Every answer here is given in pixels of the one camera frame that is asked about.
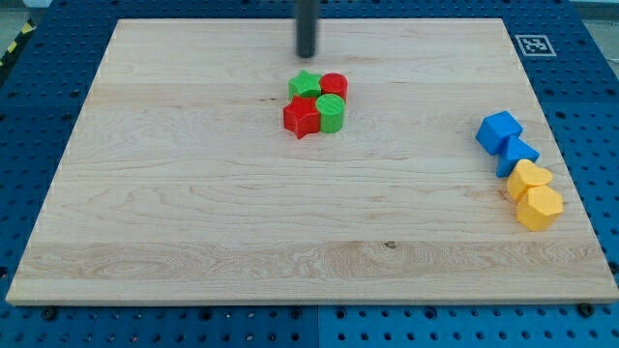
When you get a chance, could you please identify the green star block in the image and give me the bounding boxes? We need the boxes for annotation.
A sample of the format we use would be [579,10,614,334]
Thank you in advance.
[287,70,322,100]

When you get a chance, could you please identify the red star block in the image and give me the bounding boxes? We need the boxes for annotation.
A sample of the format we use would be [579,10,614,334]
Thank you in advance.
[282,95,320,139]

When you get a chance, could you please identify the green cylinder block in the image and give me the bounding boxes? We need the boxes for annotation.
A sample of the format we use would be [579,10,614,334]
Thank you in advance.
[315,94,345,133]

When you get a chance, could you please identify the red cylinder block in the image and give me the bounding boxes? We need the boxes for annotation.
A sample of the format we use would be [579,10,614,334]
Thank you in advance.
[319,72,348,102]

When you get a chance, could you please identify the wooden board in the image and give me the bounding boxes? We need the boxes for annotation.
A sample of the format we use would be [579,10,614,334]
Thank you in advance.
[7,18,618,306]

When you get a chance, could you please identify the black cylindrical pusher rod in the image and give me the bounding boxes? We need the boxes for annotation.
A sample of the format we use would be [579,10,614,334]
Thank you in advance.
[295,0,319,59]

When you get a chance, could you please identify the blue cube block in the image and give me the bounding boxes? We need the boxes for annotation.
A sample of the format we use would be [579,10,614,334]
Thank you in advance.
[475,111,523,156]

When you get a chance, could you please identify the blue triangle block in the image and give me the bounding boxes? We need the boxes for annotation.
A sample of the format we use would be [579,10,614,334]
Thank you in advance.
[495,135,540,178]

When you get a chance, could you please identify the yellow heart block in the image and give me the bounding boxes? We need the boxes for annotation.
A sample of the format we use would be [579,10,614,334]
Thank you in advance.
[506,159,553,201]

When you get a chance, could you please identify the yellow hexagon block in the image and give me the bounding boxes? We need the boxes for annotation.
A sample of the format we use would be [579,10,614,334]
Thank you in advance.
[516,186,564,231]

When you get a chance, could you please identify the white fiducial marker tag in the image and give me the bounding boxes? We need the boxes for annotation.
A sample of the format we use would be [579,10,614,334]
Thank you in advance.
[516,34,556,57]

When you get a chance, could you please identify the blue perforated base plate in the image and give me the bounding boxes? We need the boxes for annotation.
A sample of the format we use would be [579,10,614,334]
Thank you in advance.
[1,0,618,347]

